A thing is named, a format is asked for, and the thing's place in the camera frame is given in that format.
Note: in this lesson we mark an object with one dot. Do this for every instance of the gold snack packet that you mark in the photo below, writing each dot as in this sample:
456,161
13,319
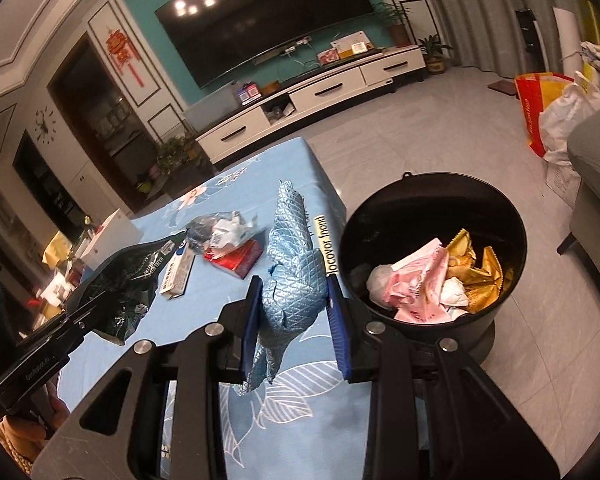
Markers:
462,255
485,280

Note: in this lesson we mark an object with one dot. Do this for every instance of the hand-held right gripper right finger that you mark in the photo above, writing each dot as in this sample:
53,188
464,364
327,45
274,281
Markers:
340,330

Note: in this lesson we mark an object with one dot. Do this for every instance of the grey sofa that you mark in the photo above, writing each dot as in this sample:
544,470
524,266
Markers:
597,160

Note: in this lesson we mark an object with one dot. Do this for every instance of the flat red box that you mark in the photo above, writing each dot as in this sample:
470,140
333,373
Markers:
328,56

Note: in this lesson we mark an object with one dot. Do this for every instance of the pink plastic wrapper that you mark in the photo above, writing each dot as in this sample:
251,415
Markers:
420,280

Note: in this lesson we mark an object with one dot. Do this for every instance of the yellow white box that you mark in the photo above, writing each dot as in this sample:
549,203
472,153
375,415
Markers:
352,45

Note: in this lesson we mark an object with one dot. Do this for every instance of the red hanging wall decoration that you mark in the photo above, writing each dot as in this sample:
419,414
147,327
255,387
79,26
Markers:
120,50

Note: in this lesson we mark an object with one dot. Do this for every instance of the potted plant in yellow pot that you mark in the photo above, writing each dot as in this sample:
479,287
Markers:
435,64

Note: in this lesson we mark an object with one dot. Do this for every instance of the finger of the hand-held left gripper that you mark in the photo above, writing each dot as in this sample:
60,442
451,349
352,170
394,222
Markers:
80,310
82,332

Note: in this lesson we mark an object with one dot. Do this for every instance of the white woven sack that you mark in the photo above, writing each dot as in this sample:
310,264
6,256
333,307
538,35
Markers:
560,125

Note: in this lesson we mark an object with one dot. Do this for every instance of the large black television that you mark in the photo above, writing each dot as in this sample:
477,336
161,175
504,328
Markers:
280,25

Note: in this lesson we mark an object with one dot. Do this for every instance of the purple box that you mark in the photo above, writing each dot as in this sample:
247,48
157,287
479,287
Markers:
247,94

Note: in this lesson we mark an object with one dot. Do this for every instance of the white blue carton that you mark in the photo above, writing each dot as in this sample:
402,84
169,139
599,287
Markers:
177,272

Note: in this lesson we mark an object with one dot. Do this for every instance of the black round bin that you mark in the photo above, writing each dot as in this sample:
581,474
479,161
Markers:
430,200

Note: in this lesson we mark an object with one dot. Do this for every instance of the red yellow woven bag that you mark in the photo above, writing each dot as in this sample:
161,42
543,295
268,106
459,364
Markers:
532,105

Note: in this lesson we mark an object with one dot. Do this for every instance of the grey curtain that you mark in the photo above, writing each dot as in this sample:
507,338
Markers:
480,10

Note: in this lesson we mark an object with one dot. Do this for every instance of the black wall clock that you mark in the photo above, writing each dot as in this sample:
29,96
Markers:
42,125

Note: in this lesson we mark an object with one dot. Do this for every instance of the clear bag with crumpled tissue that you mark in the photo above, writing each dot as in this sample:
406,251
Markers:
220,232

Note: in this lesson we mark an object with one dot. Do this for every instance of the blue quilted foil bag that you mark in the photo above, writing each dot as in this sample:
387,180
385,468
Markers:
290,280

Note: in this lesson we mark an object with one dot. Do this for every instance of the white power strip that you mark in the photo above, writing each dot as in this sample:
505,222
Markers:
291,49

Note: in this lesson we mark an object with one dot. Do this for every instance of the small red packet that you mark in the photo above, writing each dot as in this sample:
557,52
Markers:
237,260

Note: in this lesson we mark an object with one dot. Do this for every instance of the person's left hand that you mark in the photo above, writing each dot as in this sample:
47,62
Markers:
20,440

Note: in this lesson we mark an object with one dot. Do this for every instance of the dark green snack packet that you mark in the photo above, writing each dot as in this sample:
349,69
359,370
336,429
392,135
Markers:
130,280

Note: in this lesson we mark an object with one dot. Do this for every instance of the white paper roll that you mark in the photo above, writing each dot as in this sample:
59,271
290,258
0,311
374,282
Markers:
566,35

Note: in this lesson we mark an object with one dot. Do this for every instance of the dark floor mat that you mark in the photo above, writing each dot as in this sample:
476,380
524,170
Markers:
503,86

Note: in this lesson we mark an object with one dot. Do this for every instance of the yellow patterned curtain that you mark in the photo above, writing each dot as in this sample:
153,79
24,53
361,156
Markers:
592,15

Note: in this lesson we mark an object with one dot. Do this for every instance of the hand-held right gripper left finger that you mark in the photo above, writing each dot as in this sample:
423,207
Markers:
252,330

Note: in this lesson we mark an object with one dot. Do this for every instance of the crumpled white tissue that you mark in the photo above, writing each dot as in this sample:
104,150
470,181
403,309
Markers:
452,292

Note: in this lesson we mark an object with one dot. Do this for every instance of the group of small potted plants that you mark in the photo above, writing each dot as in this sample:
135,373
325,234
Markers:
172,152

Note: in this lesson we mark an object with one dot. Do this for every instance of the white cardboard box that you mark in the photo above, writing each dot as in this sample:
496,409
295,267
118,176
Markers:
112,240

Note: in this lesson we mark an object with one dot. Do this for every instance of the white television cabinet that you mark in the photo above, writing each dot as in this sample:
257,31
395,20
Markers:
330,89

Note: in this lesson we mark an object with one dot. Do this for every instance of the potted plant in brown pot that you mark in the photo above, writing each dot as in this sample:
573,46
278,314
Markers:
400,35

